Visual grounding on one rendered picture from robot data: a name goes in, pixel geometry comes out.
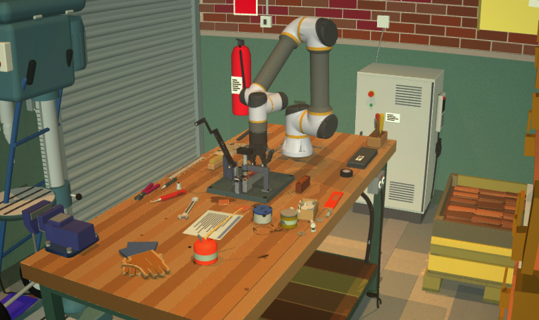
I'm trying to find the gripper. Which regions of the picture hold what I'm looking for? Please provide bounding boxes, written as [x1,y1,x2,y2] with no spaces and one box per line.
[245,131,275,168]

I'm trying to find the dark grey fixture base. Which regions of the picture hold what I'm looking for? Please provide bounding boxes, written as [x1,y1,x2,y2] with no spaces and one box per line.
[206,169,296,205]

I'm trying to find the blue grey pad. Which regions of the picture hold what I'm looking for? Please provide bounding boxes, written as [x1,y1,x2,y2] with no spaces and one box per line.
[118,241,159,260]

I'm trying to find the yellow crate of copper bars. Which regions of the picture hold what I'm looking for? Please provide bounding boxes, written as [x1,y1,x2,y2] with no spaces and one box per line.
[422,172,529,306]

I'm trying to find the small cardboard parts box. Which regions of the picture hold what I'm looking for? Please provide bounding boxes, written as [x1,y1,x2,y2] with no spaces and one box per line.
[297,198,320,222]

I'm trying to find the steel rule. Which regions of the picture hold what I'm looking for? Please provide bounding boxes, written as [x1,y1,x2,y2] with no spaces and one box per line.
[167,156,209,181]

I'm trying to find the red fire extinguisher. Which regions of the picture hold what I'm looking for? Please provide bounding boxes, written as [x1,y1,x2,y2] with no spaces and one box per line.
[231,38,253,117]

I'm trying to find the white printed paper sheet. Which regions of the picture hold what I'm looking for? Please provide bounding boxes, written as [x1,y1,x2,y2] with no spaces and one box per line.
[183,209,245,241]

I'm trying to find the orange plastic tag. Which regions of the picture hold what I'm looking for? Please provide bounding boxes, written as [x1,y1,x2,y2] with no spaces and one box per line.
[323,190,344,211]

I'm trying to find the silver open wrench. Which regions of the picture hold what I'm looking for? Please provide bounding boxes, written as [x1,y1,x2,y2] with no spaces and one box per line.
[177,196,200,221]

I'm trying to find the red scriber pen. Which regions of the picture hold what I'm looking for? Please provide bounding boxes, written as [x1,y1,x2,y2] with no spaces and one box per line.
[149,189,188,205]

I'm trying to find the black flat case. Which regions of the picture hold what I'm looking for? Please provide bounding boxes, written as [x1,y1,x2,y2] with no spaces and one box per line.
[346,146,379,170]

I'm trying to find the wooden top workbench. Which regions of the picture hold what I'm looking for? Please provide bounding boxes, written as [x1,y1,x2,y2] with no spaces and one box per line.
[20,123,398,320]

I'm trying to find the orange oil can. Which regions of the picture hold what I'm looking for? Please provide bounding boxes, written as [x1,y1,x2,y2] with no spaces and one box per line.
[193,207,245,267]

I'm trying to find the wooden screwdriver holder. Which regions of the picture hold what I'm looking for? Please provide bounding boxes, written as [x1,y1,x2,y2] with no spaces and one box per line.
[366,130,388,149]

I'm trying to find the grey socket box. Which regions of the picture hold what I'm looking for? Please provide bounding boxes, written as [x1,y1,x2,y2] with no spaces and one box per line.
[366,173,388,195]

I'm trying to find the beige control cabinet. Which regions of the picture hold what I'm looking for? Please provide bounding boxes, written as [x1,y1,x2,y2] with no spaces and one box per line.
[353,62,447,225]

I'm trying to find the grey roller shutter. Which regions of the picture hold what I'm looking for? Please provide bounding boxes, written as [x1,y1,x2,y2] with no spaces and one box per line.
[33,0,205,223]

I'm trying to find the tan work gloves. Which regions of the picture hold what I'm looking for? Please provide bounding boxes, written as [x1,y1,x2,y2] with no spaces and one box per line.
[120,249,171,281]

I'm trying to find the blue bench vise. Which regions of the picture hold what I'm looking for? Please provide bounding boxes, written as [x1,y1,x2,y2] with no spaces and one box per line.
[21,199,100,259]

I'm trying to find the teal drill press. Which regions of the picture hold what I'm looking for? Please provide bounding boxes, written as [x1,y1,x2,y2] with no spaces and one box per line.
[0,0,89,209]

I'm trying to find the orange wooden rack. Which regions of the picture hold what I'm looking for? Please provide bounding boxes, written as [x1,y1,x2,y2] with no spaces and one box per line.
[498,19,539,320]

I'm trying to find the yellow notice board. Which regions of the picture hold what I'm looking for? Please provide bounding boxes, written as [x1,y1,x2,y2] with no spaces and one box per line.
[476,0,539,37]

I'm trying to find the blue hinge bracket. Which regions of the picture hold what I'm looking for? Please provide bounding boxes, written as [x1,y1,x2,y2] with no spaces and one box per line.
[221,155,238,181]

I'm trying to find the black crank handle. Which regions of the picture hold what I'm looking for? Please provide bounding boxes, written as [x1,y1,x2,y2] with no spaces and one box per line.
[194,117,235,163]

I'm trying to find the blue wire spool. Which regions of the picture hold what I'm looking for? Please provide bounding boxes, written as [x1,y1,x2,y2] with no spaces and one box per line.
[252,204,274,225]

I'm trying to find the green wire spool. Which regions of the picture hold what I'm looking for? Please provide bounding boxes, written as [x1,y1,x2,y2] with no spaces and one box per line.
[279,207,300,230]

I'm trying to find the thin wire loop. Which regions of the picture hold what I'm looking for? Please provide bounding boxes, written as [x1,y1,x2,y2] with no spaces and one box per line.
[251,223,284,237]

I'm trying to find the red handled pliers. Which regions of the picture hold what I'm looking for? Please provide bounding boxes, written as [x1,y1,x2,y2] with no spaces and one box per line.
[133,182,161,202]

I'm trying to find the black hanging cable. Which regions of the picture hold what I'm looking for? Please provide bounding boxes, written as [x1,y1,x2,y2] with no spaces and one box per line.
[360,191,384,309]

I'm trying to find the red wall sign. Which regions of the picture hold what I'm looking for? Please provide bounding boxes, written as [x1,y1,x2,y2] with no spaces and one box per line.
[233,0,259,17]

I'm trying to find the blue frame stool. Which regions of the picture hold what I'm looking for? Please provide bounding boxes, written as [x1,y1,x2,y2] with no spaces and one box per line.
[0,100,58,299]

